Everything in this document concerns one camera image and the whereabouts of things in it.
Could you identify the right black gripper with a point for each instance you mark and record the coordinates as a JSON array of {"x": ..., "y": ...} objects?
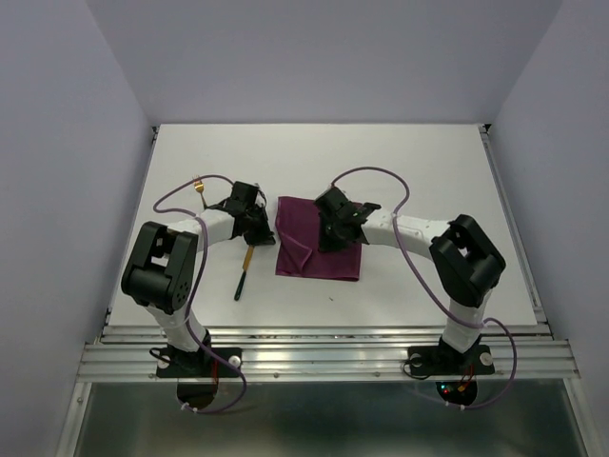
[{"x": 324, "y": 243}]

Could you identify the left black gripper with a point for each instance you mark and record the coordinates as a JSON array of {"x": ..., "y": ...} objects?
[{"x": 264, "y": 237}]

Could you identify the purple cloth napkin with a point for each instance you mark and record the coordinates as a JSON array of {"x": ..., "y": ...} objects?
[{"x": 298, "y": 228}]

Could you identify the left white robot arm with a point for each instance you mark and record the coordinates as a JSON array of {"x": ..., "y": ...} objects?
[{"x": 165, "y": 266}]

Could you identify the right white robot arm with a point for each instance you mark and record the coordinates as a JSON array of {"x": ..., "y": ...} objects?
[{"x": 468, "y": 265}]

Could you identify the gold knife dark handle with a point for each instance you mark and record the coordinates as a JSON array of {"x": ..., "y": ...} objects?
[{"x": 242, "y": 280}]

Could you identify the gold fork dark handle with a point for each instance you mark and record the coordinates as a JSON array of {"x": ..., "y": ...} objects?
[{"x": 199, "y": 187}]

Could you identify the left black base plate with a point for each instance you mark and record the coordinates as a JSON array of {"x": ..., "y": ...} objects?
[{"x": 173, "y": 363}]

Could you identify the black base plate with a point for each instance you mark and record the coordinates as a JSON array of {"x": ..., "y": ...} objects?
[
  {"x": 428, "y": 361},
  {"x": 173, "y": 363}
]

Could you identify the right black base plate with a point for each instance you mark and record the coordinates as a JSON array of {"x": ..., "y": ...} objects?
[{"x": 428, "y": 361}]

